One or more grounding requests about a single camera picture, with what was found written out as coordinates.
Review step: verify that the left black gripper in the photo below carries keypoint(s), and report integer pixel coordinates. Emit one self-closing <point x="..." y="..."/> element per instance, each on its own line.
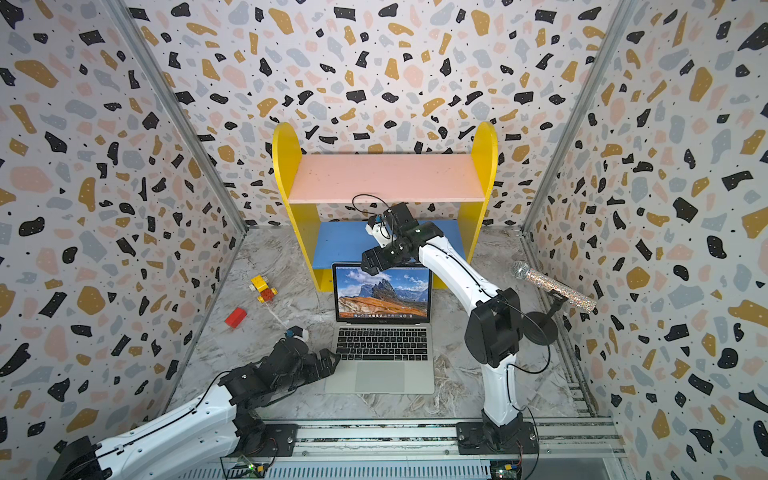
<point x="329" y="368"/>

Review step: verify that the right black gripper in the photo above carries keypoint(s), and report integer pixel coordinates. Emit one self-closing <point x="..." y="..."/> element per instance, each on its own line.
<point x="380" y="263"/>

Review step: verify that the silver laptop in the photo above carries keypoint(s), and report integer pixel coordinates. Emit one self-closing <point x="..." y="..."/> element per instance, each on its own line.
<point x="382" y="331"/>

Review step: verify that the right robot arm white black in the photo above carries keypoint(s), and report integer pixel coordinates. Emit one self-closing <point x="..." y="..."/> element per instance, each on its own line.
<point x="492" y="333"/>

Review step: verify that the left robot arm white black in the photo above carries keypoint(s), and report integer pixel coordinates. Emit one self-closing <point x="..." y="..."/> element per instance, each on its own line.
<point x="217" y="423"/>

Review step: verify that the yellow shelf pink blue boards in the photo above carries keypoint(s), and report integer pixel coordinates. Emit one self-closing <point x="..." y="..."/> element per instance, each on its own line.
<point x="306" y="182"/>

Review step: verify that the red toy block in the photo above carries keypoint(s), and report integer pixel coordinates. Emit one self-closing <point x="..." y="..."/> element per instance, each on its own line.
<point x="235" y="318"/>

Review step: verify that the yellow red toy car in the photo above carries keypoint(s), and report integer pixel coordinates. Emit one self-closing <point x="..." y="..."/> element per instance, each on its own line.
<point x="260" y="285"/>

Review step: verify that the left green circuit board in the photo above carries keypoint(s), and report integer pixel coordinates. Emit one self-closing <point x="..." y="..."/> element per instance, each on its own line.
<point x="246" y="469"/>

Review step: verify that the green circuit board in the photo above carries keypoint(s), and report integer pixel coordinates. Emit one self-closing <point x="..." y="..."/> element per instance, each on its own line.
<point x="505" y="470"/>
<point x="246" y="469"/>

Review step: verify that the glittery silver microphone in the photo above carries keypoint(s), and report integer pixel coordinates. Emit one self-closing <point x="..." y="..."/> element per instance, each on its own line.
<point x="523" y="271"/>

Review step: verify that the black microphone stand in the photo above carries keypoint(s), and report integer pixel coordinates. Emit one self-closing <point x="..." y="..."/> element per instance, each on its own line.
<point x="540" y="327"/>

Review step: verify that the right green circuit board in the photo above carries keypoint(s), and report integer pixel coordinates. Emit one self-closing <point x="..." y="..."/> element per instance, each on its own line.
<point x="505" y="470"/>

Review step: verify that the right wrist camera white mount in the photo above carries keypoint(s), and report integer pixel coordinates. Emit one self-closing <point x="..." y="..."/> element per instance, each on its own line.
<point x="378" y="226"/>

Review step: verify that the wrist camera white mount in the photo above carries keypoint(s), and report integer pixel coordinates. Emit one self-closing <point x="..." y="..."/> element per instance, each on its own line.
<point x="378" y="226"/>
<point x="297" y="332"/>

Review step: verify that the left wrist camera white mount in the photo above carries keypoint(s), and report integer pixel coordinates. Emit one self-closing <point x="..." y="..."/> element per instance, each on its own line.
<point x="297" y="332"/>

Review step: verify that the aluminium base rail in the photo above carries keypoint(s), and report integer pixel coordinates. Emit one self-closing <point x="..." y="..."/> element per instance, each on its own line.
<point x="362" y="449"/>

